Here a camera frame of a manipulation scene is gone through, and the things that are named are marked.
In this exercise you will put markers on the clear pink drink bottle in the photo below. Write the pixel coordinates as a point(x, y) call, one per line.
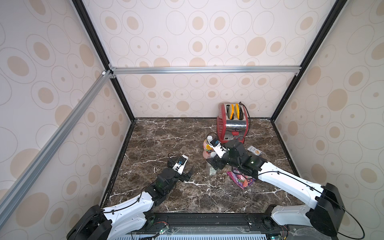
point(208, 152)

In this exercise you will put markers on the green label water bottle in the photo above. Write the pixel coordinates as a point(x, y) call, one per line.
point(210, 170)

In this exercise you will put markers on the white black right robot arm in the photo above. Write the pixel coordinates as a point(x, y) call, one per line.
point(322, 206)

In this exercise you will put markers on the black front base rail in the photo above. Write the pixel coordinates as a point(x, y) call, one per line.
point(220, 227)

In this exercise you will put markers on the aluminium horizontal frame bar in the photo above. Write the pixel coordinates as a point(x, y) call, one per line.
point(170, 71)

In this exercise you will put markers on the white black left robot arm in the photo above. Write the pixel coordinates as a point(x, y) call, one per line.
point(113, 222)

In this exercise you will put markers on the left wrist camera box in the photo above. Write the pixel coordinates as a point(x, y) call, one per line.
point(179, 163)

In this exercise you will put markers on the red and steel toaster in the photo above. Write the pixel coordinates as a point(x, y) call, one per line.
point(235, 129)

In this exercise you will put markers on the yellow toy toast slice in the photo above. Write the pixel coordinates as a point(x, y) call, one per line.
point(237, 111)
point(230, 111)

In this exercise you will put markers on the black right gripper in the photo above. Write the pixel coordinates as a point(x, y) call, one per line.
point(220, 160)

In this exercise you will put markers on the purple candy bag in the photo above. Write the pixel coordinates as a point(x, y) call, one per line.
point(240, 179)

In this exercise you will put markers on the aluminium diagonal frame bar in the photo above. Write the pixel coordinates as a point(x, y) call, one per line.
point(20, 188)

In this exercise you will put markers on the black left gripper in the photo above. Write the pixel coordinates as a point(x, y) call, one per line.
point(183, 176)

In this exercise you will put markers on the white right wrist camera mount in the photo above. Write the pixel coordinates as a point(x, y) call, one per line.
point(219, 149)

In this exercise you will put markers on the white cracker snack packet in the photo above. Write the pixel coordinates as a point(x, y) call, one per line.
point(254, 150)

